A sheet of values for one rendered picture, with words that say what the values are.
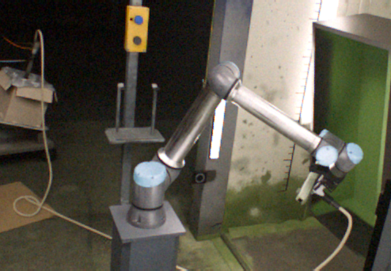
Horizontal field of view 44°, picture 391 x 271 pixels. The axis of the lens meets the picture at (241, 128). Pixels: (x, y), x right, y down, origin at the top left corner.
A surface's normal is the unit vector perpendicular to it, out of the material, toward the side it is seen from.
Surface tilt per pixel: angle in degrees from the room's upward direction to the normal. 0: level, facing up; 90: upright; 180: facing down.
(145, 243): 90
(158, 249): 90
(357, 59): 90
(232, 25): 90
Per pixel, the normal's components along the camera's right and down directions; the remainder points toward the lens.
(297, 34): 0.42, 0.36
